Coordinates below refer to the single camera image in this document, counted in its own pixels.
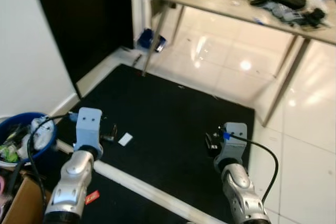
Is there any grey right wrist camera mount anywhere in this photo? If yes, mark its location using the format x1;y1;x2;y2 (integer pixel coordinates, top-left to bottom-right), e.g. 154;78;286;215
217;122;248;165

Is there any white paper card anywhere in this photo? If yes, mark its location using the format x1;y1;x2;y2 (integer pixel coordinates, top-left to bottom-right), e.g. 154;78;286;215
118;133;134;147

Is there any black floor mat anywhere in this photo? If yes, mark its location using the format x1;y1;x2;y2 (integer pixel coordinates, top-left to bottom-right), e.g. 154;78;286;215
50;63;256;224

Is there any blue bag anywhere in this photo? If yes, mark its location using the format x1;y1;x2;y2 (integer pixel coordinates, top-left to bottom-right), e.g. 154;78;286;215
136;28;168;53

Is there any brown cardboard box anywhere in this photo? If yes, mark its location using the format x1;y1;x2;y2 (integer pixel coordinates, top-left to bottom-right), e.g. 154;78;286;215
0;173;49;224

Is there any white floor strip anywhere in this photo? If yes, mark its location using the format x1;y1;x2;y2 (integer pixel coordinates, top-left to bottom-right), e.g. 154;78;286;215
54;139;234;224

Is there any red wrapper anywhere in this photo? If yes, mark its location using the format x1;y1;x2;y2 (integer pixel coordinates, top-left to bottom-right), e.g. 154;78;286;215
85;190;101;206

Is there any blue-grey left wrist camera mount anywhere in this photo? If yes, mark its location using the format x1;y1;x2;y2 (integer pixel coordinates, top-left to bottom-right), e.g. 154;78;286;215
75;108;104;154

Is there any green wrapper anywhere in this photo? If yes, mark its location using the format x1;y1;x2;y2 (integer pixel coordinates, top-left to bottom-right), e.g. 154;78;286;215
0;141;20;163

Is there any blue rubbish bin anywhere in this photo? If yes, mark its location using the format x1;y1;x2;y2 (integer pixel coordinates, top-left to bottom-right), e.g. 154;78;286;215
0;111;58;170

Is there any wooden table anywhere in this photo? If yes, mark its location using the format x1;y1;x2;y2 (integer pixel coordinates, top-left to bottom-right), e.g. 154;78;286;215
142;0;336;126

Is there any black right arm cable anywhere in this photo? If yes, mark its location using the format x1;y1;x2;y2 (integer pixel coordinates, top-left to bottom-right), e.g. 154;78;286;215
226;133;279;205

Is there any white plastic trash bag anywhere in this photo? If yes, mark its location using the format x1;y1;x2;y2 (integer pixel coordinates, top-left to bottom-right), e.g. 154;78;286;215
27;118;54;150

